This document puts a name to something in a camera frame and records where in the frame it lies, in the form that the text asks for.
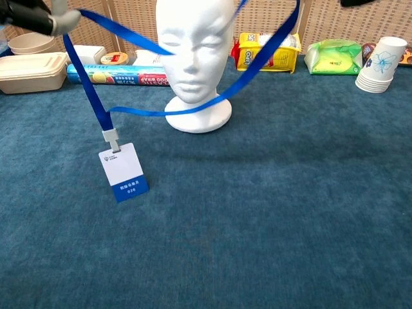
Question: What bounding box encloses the brown cookie pack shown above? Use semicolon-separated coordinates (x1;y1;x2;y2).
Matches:
362;42;412;68

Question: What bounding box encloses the blue lanyard with badge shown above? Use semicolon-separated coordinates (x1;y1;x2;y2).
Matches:
62;0;301;203

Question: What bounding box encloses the white foam mannequin head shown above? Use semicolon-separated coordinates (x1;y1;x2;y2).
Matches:
155;0;235;134

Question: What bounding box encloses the blue carpet table cover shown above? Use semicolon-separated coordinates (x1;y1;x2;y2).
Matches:
0;54;412;309

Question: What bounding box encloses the wicker folding screen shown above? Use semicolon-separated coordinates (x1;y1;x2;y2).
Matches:
0;0;412;61

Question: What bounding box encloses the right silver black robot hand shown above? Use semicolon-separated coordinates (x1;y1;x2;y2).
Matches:
340;0;377;8

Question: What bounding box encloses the green wet wipes pack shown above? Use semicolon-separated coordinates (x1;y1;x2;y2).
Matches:
304;39;364;76

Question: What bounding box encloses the beige lidded takeaway container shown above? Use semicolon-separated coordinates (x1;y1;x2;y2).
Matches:
0;51;69;95

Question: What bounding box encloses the white cardboard box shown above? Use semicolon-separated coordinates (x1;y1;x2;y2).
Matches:
66;44;107;65

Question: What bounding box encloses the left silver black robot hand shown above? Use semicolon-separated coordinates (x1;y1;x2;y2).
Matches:
0;0;81;36

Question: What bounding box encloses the white printed plastic package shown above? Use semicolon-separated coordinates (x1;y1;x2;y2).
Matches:
132;49;165;68

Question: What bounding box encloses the beige bowl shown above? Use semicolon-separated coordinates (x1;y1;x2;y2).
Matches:
11;40;61;55
8;31;56;52

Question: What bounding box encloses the yellow cracker pack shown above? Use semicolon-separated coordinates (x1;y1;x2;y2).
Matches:
232;32;303;74

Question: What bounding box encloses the blue-lid clear lunch box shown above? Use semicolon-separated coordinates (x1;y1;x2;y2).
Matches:
0;30;10;57

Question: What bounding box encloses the blue plastic wrap box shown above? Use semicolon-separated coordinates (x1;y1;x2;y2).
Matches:
66;63;171;87

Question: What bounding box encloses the round tin with red label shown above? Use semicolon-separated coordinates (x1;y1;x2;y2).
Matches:
100;51;129;66

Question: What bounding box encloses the white paper cup stack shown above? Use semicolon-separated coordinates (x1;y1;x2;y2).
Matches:
355;36;408;94

